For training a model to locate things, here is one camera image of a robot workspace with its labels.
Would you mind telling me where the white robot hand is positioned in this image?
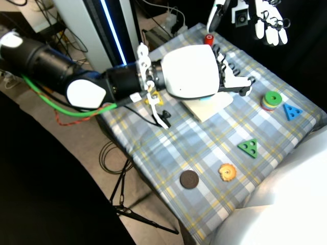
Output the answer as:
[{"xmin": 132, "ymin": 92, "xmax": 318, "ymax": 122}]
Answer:
[
  {"xmin": 160, "ymin": 43, "xmax": 256, "ymax": 100},
  {"xmin": 207, "ymin": 0, "xmax": 291, "ymax": 47}
]

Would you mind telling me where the small white square table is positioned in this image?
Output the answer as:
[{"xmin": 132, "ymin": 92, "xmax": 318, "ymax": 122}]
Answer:
[{"xmin": 180, "ymin": 90, "xmax": 235, "ymax": 124}]

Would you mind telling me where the yellow triangle with holes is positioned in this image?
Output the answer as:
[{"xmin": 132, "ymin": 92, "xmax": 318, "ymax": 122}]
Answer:
[{"xmin": 144, "ymin": 91, "xmax": 164, "ymax": 106}]

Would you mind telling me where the black backdrop cloth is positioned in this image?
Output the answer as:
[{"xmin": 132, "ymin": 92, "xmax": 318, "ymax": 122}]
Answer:
[{"xmin": 212, "ymin": 0, "xmax": 327, "ymax": 113}]

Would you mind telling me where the grey box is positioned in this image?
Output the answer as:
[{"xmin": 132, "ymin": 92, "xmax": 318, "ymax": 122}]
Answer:
[{"xmin": 145, "ymin": 27, "xmax": 174, "ymax": 51}]

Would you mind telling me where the white power strip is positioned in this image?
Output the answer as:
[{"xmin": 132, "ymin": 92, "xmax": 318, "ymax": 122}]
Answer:
[{"xmin": 163, "ymin": 11, "xmax": 189, "ymax": 36}]

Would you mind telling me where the blue plaid tablecloth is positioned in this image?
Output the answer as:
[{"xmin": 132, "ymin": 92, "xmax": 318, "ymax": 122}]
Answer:
[{"xmin": 101, "ymin": 22, "xmax": 322, "ymax": 245}]

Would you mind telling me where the blue triangle with holes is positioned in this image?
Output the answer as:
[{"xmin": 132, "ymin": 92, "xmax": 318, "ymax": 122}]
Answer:
[{"xmin": 283, "ymin": 103, "xmax": 304, "ymax": 121}]

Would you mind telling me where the green triangle with holes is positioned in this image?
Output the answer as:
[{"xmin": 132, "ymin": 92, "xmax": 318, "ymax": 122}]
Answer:
[{"xmin": 237, "ymin": 138, "xmax": 259, "ymax": 159}]

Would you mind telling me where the dark chocolate cookie toy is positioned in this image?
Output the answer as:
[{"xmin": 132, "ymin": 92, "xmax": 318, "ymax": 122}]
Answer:
[{"xmin": 179, "ymin": 170, "xmax": 199, "ymax": 190}]

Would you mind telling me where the tan flower cookie toy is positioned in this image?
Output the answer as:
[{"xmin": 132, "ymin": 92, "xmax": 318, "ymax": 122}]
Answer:
[{"xmin": 218, "ymin": 163, "xmax": 237, "ymax": 182}]

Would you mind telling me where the white column with blue light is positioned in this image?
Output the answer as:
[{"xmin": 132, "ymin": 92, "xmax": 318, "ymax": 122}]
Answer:
[{"xmin": 52, "ymin": 0, "xmax": 143, "ymax": 77}]

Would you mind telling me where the black metal stand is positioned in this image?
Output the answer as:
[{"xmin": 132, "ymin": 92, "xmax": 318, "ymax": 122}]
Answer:
[{"xmin": 38, "ymin": 21, "xmax": 89, "ymax": 67}]

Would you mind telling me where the black tripod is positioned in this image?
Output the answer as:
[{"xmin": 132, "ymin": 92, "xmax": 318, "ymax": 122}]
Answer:
[{"xmin": 109, "ymin": 158, "xmax": 180, "ymax": 235}]

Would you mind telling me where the large white soft furniture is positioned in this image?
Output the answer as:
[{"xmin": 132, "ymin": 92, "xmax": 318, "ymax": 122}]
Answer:
[{"xmin": 212, "ymin": 122, "xmax": 327, "ymax": 245}]

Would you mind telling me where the large black curved panel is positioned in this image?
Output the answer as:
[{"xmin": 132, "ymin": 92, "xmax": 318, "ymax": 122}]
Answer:
[{"xmin": 0, "ymin": 91, "xmax": 138, "ymax": 245}]

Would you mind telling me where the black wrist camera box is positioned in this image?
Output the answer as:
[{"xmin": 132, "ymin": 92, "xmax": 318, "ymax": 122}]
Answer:
[{"xmin": 231, "ymin": 7, "xmax": 250, "ymax": 28}]

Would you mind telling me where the green toy ring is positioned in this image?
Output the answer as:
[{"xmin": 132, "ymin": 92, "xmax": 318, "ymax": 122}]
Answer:
[{"xmin": 264, "ymin": 91, "xmax": 283, "ymax": 106}]

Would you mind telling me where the white power cable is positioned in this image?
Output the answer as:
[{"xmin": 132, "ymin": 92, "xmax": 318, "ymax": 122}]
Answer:
[{"xmin": 150, "ymin": 5, "xmax": 187, "ymax": 29}]

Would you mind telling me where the yellow toy ring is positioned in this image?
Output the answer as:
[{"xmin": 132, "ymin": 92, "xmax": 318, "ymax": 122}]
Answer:
[{"xmin": 261, "ymin": 98, "xmax": 278, "ymax": 108}]

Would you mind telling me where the red toy ring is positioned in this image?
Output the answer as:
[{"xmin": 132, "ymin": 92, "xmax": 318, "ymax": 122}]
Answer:
[{"xmin": 260, "ymin": 102, "xmax": 279, "ymax": 112}]

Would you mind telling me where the green cable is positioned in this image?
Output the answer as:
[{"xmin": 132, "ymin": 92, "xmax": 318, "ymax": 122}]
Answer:
[{"xmin": 21, "ymin": 73, "xmax": 119, "ymax": 118}]

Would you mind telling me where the coiled black cable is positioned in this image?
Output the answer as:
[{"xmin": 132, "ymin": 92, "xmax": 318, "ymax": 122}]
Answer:
[{"xmin": 99, "ymin": 140, "xmax": 135, "ymax": 176}]

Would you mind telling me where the red braided wire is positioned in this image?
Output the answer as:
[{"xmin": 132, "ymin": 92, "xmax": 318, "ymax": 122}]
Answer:
[{"xmin": 29, "ymin": 88, "xmax": 112, "ymax": 126}]

